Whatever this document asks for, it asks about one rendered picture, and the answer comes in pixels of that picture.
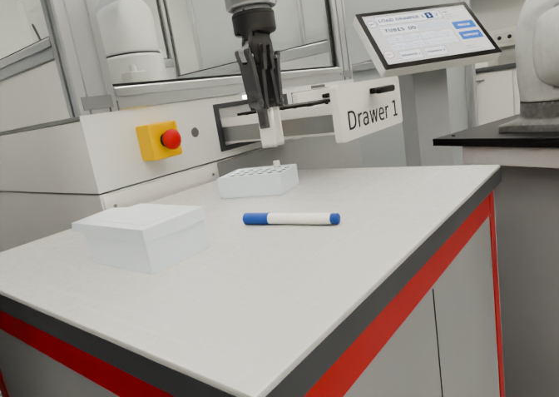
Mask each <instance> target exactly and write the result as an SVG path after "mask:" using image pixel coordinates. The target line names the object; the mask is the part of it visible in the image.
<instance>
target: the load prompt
mask: <svg viewBox="0 0 559 397"><path fill-rule="evenodd" d="M437 18H443V15H442V14H441V13H440V12H439V11H438V10H432V11H424V12H411V13H405V14H397V15H390V16H383V17H374V20H375V21H376V23H377V24H378V25H379V26H384V25H391V24H398V23H404V22H416V21H423V20H430V19H437Z"/></svg>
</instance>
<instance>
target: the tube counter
mask: <svg viewBox="0 0 559 397"><path fill-rule="evenodd" d="M405 25H406V27H407V28H408V30H409V31H410V32H415V31H421V30H428V29H434V28H440V27H450V26H449V25H448V23H447V22H446V20H445V19H444V20H437V21H431V22H418V23H411V24H405Z"/></svg>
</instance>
